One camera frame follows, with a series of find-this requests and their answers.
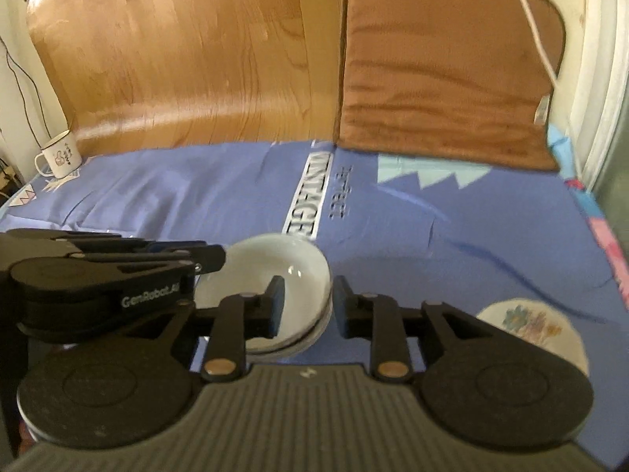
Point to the white enamel mug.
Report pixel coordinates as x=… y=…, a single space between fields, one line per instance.
x=61 y=155

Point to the white window frame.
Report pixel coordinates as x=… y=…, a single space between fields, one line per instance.
x=602 y=59

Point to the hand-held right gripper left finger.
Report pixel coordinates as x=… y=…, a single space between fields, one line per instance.
x=276 y=305

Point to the blue printed blanket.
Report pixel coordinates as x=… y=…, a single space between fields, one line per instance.
x=417 y=236

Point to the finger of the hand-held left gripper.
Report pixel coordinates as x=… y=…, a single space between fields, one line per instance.
x=147 y=280
x=123 y=246

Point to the brown seat cushion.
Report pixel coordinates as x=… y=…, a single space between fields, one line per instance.
x=442 y=69

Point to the wood-pattern laminate sheet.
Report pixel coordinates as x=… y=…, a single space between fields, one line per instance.
x=186 y=54

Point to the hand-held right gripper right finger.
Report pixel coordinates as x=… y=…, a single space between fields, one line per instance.
x=340 y=300

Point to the white plate blue flower print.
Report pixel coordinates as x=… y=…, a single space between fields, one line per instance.
x=530 y=327

